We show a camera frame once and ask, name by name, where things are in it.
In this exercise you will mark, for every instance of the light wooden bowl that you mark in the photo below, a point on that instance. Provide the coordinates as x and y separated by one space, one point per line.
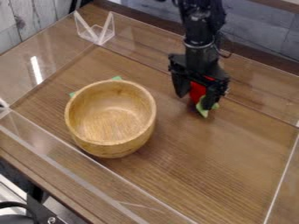
110 116

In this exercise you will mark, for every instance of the green mat under bowl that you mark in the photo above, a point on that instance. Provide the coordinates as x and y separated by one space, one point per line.
116 78

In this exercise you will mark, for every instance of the red plush fruit green stem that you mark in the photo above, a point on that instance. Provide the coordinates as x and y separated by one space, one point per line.
196 94

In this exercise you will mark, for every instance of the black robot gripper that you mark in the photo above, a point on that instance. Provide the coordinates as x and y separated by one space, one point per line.
186 73

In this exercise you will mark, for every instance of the black metal bracket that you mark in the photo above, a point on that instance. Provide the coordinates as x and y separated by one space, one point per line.
43 214

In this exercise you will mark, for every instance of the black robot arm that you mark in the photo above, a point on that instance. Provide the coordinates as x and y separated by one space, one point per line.
203 17

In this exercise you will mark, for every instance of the clear acrylic tray enclosure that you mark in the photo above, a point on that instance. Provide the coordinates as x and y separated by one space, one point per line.
218 170

